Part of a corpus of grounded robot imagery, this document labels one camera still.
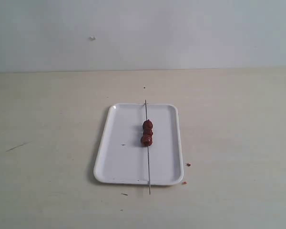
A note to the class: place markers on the thin metal skewer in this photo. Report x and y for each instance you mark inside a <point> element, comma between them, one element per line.
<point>148,154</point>

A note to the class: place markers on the white rectangular plastic tray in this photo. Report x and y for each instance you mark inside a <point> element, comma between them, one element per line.
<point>122,159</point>

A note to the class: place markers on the red-brown food ball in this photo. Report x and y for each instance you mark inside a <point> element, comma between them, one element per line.
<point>146,140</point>
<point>147,124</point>
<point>148,131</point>

